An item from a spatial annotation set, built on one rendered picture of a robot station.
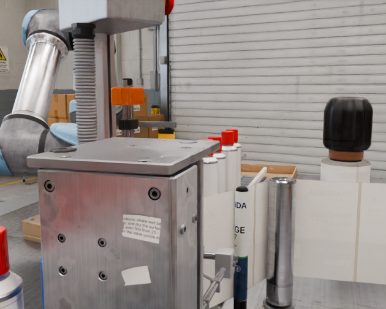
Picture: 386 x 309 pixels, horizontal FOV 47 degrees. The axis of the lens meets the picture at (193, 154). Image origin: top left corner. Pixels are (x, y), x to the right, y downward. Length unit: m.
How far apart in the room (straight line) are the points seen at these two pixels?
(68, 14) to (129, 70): 5.62
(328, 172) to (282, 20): 4.52
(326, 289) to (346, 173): 0.20
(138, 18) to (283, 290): 0.43
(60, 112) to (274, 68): 2.43
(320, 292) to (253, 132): 4.65
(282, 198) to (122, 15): 0.33
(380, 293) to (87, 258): 0.54
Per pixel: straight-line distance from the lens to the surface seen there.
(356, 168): 0.80
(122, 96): 0.74
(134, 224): 0.30
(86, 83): 0.67
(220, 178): 1.00
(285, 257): 0.64
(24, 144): 1.09
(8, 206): 1.50
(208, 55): 5.57
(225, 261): 0.50
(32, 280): 0.93
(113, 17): 0.64
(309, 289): 0.75
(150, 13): 0.67
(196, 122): 5.66
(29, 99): 1.19
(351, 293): 0.75
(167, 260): 0.30
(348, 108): 0.79
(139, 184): 0.29
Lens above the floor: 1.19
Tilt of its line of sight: 8 degrees down
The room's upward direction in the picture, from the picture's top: straight up
